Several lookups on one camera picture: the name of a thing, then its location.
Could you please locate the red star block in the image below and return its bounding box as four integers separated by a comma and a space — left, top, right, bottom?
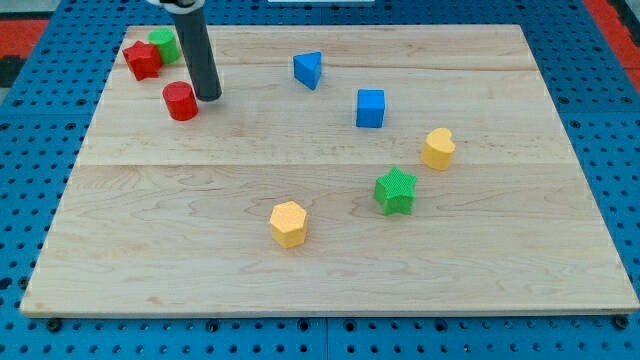
123, 41, 163, 81

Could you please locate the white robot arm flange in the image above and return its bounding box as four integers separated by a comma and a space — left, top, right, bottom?
146, 0, 206, 15

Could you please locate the green star block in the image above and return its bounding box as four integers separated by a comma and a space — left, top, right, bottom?
374, 167, 418, 216

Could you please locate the light wooden board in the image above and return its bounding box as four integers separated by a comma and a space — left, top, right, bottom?
21, 25, 639, 318

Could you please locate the yellow hexagon block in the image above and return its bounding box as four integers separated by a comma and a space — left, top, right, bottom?
270, 201, 307, 249

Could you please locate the blue cube block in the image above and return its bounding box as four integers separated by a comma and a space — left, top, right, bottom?
356, 89, 386, 128

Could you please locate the blue triangle block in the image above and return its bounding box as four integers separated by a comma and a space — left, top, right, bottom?
293, 52, 322, 90

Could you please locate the yellow heart block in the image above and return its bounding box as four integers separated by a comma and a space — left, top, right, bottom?
421, 128, 456, 171

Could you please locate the red cylinder block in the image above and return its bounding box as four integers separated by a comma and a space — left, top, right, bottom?
162, 81, 199, 121

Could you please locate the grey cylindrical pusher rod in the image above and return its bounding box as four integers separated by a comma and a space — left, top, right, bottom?
171, 7, 222, 102

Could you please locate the green cylinder block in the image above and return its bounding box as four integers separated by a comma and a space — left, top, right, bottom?
148, 27, 181, 64

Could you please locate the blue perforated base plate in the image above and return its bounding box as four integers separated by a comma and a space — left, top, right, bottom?
1, 0, 639, 359

